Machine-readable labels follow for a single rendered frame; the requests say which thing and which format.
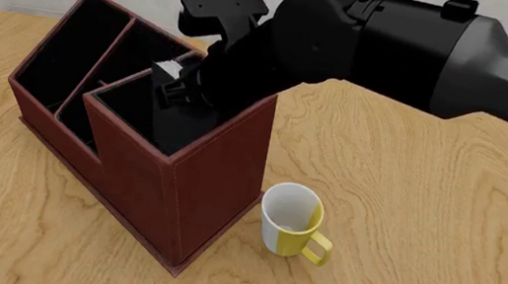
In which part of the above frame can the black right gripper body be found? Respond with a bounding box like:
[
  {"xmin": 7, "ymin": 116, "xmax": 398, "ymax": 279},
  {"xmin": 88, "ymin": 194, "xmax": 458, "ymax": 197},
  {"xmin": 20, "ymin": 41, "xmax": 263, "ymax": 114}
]
[{"xmin": 146, "ymin": 46, "xmax": 213, "ymax": 111}]

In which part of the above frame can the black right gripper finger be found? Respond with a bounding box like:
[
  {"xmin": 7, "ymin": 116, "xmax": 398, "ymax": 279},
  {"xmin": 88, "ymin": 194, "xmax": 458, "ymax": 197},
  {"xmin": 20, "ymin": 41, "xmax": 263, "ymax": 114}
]
[{"xmin": 146, "ymin": 95, "xmax": 221, "ymax": 163}]

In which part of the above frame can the red-brown desk caddy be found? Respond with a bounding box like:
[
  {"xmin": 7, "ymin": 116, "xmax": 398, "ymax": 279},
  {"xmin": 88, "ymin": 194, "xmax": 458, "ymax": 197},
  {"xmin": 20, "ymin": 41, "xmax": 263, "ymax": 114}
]
[{"xmin": 0, "ymin": 0, "xmax": 292, "ymax": 284}]

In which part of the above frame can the small black plate on stalk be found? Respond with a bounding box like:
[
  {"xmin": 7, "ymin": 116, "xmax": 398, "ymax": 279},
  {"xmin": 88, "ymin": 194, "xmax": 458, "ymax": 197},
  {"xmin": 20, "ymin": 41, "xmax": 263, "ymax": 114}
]
[{"xmin": 175, "ymin": 0, "xmax": 272, "ymax": 49}]

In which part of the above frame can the white and yellow mug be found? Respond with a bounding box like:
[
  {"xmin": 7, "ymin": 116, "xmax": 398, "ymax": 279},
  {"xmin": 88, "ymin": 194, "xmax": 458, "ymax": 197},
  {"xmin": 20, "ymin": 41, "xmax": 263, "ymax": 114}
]
[{"xmin": 253, "ymin": 178, "xmax": 343, "ymax": 269}]

